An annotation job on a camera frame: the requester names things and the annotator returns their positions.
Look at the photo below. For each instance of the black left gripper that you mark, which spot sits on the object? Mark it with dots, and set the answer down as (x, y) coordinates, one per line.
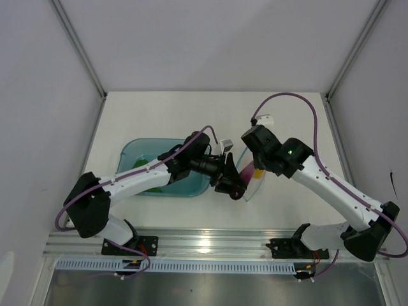
(226, 179)

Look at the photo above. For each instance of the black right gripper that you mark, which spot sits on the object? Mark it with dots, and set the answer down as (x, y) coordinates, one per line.
(257, 165)

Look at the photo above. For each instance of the clear zip top bag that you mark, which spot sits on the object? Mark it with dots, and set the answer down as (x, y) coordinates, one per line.
(246, 157)

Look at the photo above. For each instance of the yellow toy orange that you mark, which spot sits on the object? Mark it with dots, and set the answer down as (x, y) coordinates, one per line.
(258, 174)

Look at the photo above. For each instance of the green toy bell pepper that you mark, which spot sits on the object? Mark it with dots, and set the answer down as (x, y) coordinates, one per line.
(140, 162)

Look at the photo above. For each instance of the purple toy eggplant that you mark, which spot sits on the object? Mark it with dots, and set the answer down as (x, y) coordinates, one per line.
(241, 187)

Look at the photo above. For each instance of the small green toy chili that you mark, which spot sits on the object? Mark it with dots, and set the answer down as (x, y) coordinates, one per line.
(154, 190)

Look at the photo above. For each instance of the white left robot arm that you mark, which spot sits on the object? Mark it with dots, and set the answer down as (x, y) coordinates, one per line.
(89, 202)

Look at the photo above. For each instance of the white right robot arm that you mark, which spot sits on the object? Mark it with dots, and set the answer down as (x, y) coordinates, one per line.
(367, 221)

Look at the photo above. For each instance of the teal plastic tray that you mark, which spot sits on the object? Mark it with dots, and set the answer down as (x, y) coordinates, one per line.
(150, 149)

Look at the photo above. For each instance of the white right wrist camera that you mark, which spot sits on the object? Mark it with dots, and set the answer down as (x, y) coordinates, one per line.
(265, 120)

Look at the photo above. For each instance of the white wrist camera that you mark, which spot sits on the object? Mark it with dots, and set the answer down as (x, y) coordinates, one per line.
(224, 146)
(265, 120)

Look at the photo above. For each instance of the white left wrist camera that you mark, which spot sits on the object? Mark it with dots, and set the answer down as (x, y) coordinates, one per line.
(224, 146)

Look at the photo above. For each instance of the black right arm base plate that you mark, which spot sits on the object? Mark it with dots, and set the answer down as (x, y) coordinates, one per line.
(286, 248)

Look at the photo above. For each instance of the aluminium rail base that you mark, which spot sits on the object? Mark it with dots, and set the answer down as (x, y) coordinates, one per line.
(173, 243)

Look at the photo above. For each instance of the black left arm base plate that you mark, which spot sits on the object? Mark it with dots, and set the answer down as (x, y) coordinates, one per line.
(145, 244)

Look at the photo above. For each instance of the white slotted cable duct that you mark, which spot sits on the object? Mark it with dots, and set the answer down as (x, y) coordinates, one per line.
(183, 266)

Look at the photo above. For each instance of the right aluminium frame post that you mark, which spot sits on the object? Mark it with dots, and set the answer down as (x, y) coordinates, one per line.
(363, 36)

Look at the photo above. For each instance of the aluminium frame post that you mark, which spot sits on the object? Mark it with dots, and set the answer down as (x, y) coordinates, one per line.
(77, 45)
(363, 36)

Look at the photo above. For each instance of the left aluminium frame post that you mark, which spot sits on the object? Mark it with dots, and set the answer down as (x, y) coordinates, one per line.
(77, 45)

